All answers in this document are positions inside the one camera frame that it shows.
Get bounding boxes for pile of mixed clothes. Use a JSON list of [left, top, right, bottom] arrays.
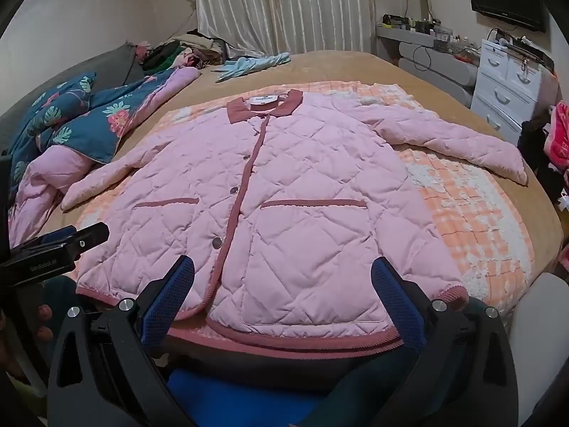
[[133, 29, 243, 72]]

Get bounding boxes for bright pink cloth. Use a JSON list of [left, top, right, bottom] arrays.
[[549, 101, 569, 170]]

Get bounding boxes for white rounded bed frame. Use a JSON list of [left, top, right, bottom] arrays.
[[507, 272, 569, 427]]

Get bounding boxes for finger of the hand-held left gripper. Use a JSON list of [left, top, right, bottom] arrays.
[[62, 221, 110, 256], [9, 226, 81, 253]]

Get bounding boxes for white striped curtain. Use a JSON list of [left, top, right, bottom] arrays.
[[193, 0, 376, 54]]

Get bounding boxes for tan bed cover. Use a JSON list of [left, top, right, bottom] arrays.
[[9, 49, 565, 276]]

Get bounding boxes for light blue cloth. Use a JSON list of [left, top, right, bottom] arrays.
[[214, 52, 292, 83]]

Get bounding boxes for pink quilted jacket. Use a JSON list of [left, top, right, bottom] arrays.
[[61, 89, 530, 351]]

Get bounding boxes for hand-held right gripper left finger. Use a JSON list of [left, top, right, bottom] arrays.
[[47, 254, 196, 427]]

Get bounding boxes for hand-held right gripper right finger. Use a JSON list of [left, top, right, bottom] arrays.
[[371, 255, 519, 427]]

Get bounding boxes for dark hanging clothes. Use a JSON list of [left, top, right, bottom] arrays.
[[518, 120, 567, 201]]

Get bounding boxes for blue floral quilt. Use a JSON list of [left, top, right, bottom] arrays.
[[6, 67, 201, 250]]

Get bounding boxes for white drawer cabinet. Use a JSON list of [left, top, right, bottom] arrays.
[[470, 38, 556, 145]]

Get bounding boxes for orange checked bear blanket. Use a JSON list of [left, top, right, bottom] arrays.
[[73, 81, 534, 321]]

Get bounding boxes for row of small bottles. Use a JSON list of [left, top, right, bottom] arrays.
[[382, 13, 483, 60]]

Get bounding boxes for grey padded headboard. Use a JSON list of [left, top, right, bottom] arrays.
[[0, 44, 143, 116]]

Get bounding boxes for person's left hand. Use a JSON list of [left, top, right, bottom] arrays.
[[36, 303, 55, 343]]

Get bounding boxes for curved vanity mirror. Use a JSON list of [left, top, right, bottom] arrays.
[[405, 0, 438, 25]]

